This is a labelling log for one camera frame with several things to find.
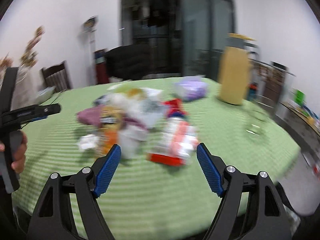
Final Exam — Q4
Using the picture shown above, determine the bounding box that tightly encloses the red white snack bag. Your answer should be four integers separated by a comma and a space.
148, 117, 199, 167

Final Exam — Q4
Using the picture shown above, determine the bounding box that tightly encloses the white tissue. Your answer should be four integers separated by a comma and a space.
77, 134, 100, 152

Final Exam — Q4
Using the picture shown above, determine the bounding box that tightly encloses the purple cloth rag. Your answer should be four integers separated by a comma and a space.
76, 105, 147, 130

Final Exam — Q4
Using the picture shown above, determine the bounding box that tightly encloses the person's left hand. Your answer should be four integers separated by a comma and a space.
11, 131, 28, 174

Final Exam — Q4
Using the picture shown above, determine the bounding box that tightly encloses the clear vase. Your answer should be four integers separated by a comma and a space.
11, 65, 36, 110

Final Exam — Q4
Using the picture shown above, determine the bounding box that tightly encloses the green checkered tablecloth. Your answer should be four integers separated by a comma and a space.
12, 79, 300, 239

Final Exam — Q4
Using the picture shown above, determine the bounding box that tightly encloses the red blue snack wrapper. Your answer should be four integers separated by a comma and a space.
162, 98, 187, 118

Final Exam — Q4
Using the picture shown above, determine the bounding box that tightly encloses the artificial flower branch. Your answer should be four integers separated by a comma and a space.
20, 26, 44, 68

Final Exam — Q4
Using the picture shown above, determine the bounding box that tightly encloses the dark wooden chair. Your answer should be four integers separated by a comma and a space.
41, 61, 72, 93

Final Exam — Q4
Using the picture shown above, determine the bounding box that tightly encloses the orange snack packet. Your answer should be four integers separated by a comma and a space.
99, 106, 122, 155

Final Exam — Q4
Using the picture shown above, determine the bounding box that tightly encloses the clear drinking glass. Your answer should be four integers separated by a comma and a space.
245, 100, 269, 136

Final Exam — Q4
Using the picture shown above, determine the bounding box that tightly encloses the purple tissue pack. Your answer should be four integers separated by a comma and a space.
173, 76, 208, 102

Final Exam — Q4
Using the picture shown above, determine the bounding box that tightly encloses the white cardboard box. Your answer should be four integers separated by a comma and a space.
107, 83, 167, 129

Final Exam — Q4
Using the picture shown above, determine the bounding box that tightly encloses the red standing bag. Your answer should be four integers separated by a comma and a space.
94, 49, 109, 85

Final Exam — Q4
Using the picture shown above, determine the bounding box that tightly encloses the folding camp table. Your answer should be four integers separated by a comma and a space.
276, 102, 319, 160

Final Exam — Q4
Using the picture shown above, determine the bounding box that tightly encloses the brown cabinet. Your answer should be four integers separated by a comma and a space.
258, 62, 288, 106

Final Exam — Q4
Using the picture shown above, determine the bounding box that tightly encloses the green box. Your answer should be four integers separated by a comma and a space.
294, 89, 305, 107

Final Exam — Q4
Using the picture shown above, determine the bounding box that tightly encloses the metal drying rack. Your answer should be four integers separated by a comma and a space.
245, 42, 296, 111

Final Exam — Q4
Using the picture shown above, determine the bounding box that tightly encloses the yellow thermos jug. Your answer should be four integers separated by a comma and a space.
218, 33, 254, 106

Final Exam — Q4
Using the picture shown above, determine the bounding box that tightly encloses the black jacket on chair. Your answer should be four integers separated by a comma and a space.
104, 44, 160, 80

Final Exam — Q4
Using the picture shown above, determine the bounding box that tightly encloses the studio floor lamp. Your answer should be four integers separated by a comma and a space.
82, 16, 98, 85

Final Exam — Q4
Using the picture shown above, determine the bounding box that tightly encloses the dark glass sliding door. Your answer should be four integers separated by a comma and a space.
120, 0, 236, 80

